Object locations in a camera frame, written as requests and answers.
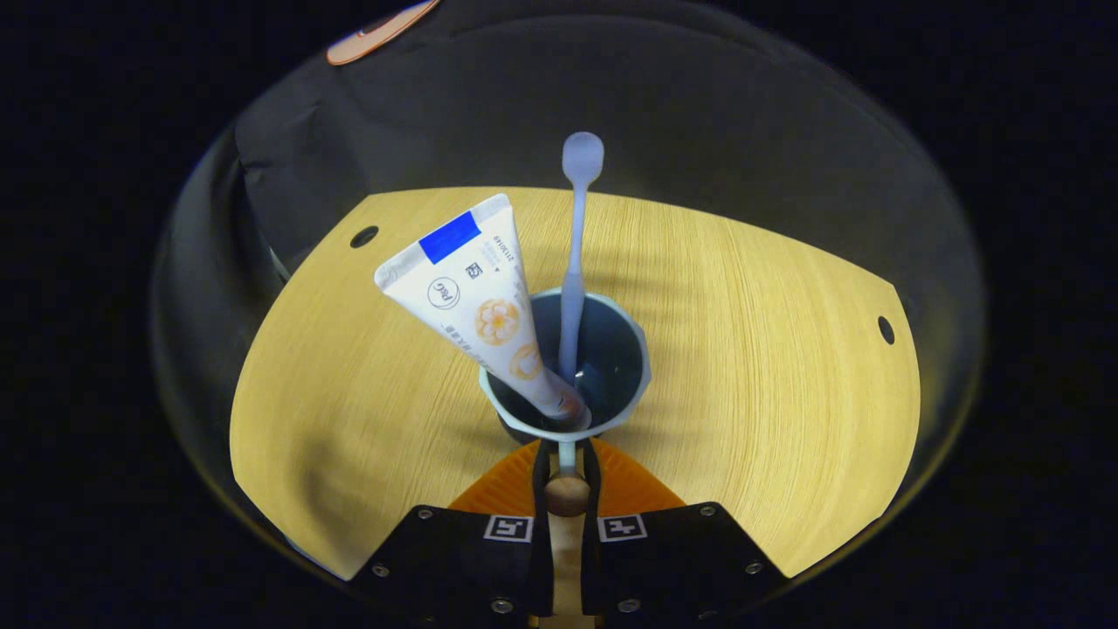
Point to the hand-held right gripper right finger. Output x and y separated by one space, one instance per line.
592 542

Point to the dark grey side curtain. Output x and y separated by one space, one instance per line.
201 306

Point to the black backdrop cloth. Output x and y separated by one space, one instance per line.
699 131

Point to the white toothpaste tube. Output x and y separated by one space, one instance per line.
472 297

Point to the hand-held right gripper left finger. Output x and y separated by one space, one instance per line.
541 542

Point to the pale blue toothbrush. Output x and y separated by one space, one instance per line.
576 253

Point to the wooden desktop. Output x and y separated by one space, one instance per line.
769 393

